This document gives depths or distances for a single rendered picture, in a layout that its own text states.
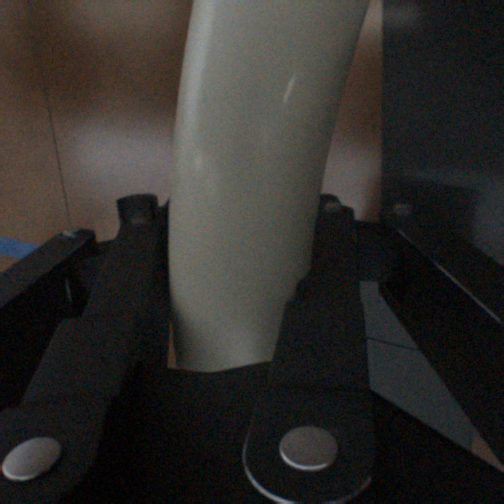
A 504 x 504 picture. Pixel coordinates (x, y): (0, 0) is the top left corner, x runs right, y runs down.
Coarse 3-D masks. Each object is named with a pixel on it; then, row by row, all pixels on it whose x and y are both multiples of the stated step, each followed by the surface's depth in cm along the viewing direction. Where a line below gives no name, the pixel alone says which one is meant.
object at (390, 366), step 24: (360, 288) 132; (384, 312) 122; (384, 336) 113; (408, 336) 113; (384, 360) 106; (408, 360) 106; (384, 384) 99; (408, 384) 99; (432, 384) 99; (408, 408) 94; (432, 408) 94; (456, 408) 94; (456, 432) 88
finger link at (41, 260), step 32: (32, 256) 12; (64, 256) 12; (0, 288) 10; (32, 288) 10; (64, 288) 12; (0, 320) 9; (32, 320) 10; (0, 352) 9; (32, 352) 10; (0, 384) 9
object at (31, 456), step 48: (144, 240) 12; (96, 288) 10; (144, 288) 10; (96, 336) 7; (144, 336) 8; (48, 384) 6; (96, 384) 6; (0, 432) 5; (48, 432) 5; (96, 432) 5; (0, 480) 4; (48, 480) 4; (96, 480) 4
